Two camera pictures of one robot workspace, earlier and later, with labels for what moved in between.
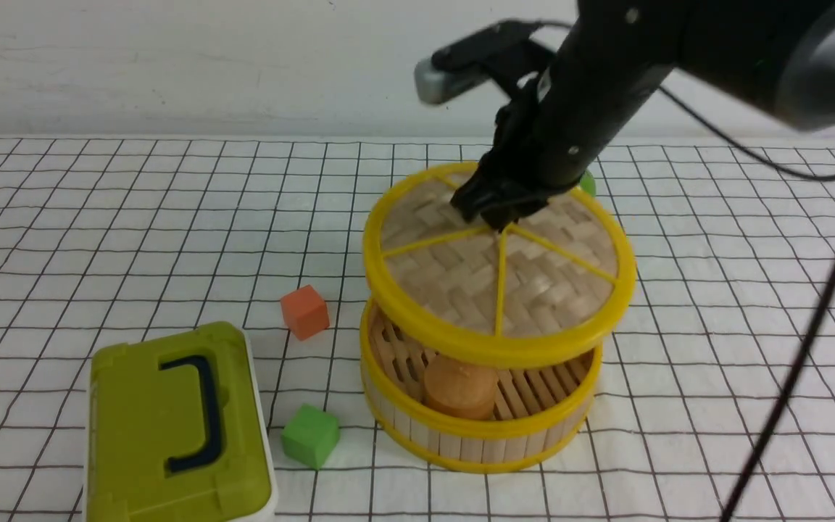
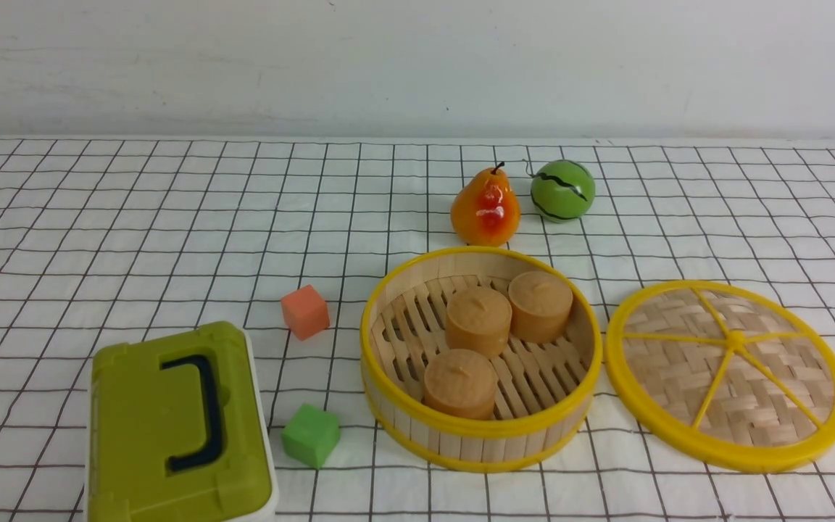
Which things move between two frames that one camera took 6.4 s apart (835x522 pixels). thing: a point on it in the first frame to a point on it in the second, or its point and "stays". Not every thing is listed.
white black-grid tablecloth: x=58 y=240 stays
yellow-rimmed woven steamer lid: x=557 y=280 to x=728 y=375
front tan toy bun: x=459 y=390 stays
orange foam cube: x=305 y=312 stays
